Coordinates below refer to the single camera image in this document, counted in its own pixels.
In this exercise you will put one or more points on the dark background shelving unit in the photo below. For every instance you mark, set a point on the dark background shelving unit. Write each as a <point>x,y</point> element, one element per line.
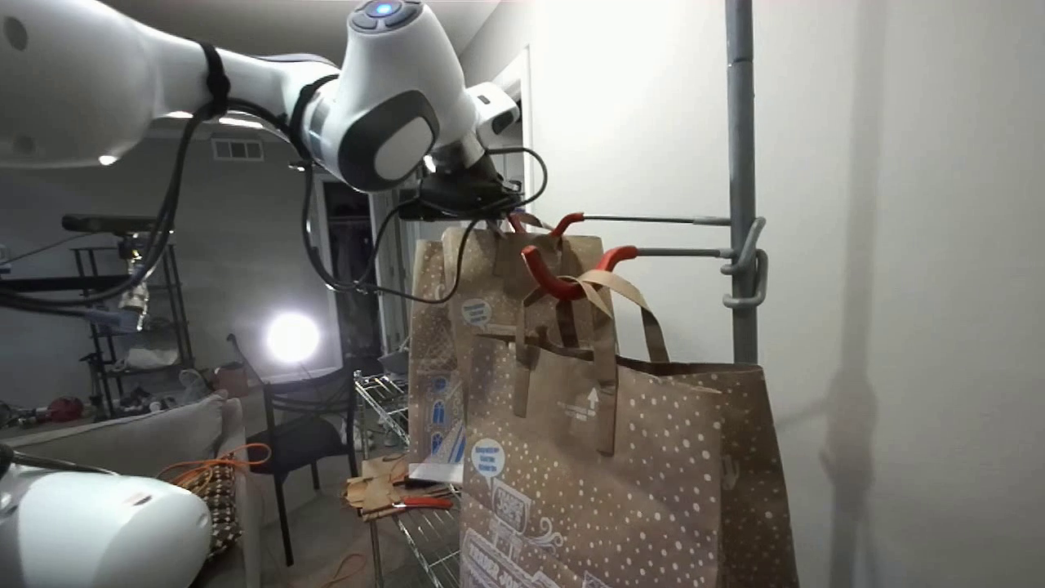
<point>164,329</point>

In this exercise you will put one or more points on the black horizontal bar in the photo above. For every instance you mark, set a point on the black horizontal bar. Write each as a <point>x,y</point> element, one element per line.
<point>66,283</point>

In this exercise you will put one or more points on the grey couch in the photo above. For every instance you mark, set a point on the grey couch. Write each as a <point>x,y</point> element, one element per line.
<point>142,429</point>

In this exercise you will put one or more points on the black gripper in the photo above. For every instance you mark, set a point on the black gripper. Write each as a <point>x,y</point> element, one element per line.
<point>461,198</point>

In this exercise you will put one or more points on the bright round lamp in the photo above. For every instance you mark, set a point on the bright round lamp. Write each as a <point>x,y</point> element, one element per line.
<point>293,339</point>

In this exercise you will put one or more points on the black metal chair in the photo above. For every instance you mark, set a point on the black metal chair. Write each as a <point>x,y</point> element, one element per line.
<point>305,443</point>

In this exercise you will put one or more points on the brown Trader Joe's paper bag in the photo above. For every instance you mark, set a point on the brown Trader Joe's paper bag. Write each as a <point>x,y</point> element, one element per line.
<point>642,478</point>
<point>447,314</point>

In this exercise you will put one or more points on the orange-tipped metal hanger hook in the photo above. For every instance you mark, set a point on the orange-tipped metal hanger hook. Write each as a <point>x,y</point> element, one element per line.
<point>673,253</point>

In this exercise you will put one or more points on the grey metal pole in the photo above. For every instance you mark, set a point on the grey metal pole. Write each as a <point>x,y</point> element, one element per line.
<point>742,108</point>

